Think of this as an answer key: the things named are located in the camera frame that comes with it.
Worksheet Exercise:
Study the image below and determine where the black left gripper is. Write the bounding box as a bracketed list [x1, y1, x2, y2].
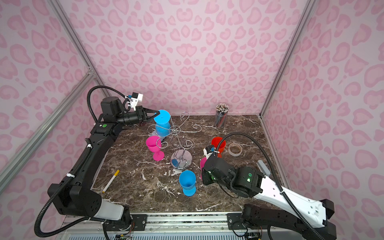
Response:
[116, 107, 160, 128]

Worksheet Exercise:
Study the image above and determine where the magenta wine glass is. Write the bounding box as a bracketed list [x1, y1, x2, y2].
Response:
[200, 157, 207, 179]
[146, 136, 165, 162]

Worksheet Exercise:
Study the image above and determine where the blue wine glass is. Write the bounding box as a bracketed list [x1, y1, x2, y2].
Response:
[154, 110, 171, 138]
[179, 170, 197, 197]

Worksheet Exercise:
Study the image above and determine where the red wine glass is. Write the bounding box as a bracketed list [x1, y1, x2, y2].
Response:
[211, 137, 226, 158]

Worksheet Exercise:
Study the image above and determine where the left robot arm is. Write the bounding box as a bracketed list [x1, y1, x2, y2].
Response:
[46, 97, 160, 230]

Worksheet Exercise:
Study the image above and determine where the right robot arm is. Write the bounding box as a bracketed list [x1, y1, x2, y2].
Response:
[201, 155, 337, 240]

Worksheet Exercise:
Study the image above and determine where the clear tape roll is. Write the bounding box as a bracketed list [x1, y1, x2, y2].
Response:
[228, 143, 243, 157]

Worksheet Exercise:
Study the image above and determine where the grey stapler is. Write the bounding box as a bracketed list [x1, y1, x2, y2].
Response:
[257, 160, 271, 177]

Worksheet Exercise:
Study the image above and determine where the white yellow marker pen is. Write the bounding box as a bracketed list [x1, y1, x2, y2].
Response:
[102, 170, 120, 193]

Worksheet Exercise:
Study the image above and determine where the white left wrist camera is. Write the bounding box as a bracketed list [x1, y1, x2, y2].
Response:
[124, 93, 144, 112]

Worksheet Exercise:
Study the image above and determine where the chrome wire wine glass rack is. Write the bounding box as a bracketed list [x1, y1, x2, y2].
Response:
[148, 112, 202, 171]

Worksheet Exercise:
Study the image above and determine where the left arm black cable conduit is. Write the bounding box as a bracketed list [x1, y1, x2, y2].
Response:
[33, 85, 128, 238]

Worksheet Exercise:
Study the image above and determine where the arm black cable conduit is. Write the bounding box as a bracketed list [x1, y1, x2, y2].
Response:
[215, 132, 326, 240]
[33, 85, 128, 238]

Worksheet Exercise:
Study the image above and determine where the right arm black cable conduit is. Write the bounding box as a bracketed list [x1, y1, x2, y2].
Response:
[215, 132, 326, 240]

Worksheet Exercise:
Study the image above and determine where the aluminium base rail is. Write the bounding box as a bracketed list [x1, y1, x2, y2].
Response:
[56, 212, 302, 240]

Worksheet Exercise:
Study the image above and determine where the aluminium frame bar left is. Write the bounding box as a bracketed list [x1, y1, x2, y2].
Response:
[1, 72, 94, 192]

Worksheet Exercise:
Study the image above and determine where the aluminium frame post right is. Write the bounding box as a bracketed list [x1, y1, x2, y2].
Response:
[259, 0, 319, 119]

